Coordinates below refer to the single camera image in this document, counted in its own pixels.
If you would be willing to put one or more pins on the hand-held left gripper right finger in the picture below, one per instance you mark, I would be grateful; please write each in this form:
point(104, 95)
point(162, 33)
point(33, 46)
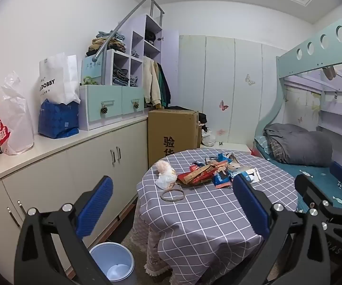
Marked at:
point(249, 204)

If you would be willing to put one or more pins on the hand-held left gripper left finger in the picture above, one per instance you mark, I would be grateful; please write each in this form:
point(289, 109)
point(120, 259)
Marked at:
point(95, 202)

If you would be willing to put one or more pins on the light blue waste bin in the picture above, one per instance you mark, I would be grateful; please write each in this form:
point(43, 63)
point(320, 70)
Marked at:
point(111, 258)

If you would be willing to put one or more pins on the tan packing tape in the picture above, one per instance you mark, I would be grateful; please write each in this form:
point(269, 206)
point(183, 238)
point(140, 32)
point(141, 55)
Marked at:
point(162, 196)

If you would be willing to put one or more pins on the teal candy-print bedsheet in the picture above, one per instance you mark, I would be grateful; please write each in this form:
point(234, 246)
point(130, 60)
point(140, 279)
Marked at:
point(316, 175)

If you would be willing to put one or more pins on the white and blue packet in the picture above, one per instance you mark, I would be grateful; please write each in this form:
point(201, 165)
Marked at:
point(249, 174)

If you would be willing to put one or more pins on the blue snack wrapper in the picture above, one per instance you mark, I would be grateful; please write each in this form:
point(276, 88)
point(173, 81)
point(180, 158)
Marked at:
point(222, 179)

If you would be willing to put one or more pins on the grey duvet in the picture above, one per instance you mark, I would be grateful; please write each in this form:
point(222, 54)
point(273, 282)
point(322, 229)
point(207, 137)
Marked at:
point(301, 145)

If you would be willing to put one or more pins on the cream low cabinet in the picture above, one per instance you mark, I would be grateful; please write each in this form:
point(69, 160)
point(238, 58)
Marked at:
point(55, 169)

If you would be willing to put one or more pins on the brown cardboard piece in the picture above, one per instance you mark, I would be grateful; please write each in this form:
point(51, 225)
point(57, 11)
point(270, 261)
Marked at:
point(211, 164)

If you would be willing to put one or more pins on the blue and white wrapper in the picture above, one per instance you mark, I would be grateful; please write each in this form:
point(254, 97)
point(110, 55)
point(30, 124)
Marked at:
point(219, 157)

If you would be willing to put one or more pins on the red snack wrapper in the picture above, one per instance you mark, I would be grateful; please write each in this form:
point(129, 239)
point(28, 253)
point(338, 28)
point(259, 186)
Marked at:
point(193, 176)

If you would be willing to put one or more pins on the pink printed undercloth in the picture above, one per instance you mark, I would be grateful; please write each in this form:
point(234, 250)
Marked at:
point(147, 243)

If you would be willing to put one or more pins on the crumpled white plastic bag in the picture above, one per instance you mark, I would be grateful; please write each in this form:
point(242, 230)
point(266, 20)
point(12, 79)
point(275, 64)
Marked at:
point(165, 173)

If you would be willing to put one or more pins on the blue woven bag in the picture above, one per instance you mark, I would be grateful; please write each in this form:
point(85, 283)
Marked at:
point(58, 121)

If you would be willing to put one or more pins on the pinecone drawer knob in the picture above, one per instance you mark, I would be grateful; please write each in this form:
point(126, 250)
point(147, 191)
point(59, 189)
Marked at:
point(104, 109)
point(136, 105)

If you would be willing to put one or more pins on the teal drawer unit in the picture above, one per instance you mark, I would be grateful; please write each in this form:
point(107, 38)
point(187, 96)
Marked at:
point(96, 104)

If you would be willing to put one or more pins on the brown hanging pouch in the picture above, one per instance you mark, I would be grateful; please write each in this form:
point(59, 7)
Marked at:
point(329, 71)

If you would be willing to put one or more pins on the brown cardboard box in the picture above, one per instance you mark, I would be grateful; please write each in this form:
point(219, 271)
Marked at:
point(173, 130)

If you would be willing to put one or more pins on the white red-printed plastic bag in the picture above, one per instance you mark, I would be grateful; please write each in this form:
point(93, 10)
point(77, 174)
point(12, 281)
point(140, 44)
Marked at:
point(10, 118)

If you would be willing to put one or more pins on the teal bunk bed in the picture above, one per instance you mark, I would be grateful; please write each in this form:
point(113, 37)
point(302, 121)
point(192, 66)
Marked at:
point(316, 56)

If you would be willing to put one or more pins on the green toy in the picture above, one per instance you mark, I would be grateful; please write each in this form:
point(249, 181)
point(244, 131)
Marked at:
point(89, 80)

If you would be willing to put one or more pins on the folded blue jeans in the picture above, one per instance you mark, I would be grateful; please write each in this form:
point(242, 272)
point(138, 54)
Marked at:
point(120, 77)

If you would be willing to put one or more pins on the white paper shopping bag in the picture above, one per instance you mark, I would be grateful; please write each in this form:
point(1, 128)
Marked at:
point(56, 80)

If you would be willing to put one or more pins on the dark green hanging jacket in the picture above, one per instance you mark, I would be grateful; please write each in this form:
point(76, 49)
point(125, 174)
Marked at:
point(165, 89)

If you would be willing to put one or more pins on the pale blue storage box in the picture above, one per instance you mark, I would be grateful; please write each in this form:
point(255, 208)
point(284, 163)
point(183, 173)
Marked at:
point(93, 68)

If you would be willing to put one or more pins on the pile of folded clothes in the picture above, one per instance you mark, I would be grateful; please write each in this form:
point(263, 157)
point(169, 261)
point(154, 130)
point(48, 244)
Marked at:
point(105, 46)

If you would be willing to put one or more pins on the lilac cubby shelf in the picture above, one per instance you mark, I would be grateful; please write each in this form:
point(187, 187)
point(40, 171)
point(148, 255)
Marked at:
point(137, 44)

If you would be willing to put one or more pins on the dark folded clothes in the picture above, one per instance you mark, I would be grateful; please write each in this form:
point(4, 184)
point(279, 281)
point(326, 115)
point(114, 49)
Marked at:
point(151, 37)

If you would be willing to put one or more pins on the grey metal handrail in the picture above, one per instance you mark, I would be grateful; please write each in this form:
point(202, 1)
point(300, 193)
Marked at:
point(120, 25)

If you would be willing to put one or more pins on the pink butterfly wall sticker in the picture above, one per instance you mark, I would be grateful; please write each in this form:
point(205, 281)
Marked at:
point(223, 105)

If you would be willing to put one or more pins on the white butterfly wall sticker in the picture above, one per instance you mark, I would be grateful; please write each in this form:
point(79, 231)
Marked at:
point(249, 79)

